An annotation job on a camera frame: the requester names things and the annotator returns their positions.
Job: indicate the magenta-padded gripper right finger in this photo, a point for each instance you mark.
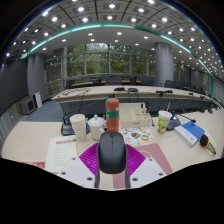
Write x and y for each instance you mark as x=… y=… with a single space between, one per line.
x=148 y=171

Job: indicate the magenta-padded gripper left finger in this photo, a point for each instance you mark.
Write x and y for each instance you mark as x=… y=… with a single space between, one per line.
x=75 y=171

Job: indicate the dark grey computer mouse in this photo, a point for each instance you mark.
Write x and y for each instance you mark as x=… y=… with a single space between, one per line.
x=112 y=153

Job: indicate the pink printed mouse pad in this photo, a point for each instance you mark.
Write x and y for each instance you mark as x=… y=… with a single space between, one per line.
x=160 y=159

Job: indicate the white booklet red heading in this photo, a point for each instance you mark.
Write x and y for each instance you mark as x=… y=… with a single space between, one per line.
x=60 y=153

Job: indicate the colourful sticker sheet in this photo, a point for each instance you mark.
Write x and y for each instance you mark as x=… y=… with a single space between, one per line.
x=140 y=136

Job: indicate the black gooseneck desk microphone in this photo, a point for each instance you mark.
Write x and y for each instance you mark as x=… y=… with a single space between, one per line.
x=173 y=123
x=66 y=129

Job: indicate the stack of white paper cups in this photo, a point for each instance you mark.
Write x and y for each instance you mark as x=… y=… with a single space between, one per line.
x=79 y=128

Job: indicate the white lidded ceramic mug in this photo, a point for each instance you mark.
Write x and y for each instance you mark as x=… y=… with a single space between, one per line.
x=96 y=128

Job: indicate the green printed paper cup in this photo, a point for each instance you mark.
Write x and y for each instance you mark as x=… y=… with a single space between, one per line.
x=164 y=123

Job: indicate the beige desk organizer box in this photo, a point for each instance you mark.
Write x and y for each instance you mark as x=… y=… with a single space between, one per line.
x=133 y=116

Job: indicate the blue and white book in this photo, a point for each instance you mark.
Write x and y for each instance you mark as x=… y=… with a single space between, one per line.
x=190 y=131

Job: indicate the black handheld microphone yellow band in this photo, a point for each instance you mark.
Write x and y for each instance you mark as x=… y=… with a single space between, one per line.
x=205 y=140

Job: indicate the red thermos bottle green band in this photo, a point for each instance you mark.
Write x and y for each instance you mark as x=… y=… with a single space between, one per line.
x=112 y=115

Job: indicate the white standing panel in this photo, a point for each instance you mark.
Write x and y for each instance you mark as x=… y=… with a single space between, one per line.
x=38 y=100

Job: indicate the grey box appliance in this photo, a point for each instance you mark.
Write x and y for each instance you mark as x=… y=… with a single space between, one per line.
x=27 y=106

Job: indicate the long curved conference desk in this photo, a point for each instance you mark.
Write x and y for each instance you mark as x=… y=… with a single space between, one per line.
x=100 y=91

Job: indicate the group of dark office chairs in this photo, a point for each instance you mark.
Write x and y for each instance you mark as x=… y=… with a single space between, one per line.
x=115 y=81

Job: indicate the group of ceiling lights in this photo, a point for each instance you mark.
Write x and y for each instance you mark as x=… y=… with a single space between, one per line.
x=81 y=9

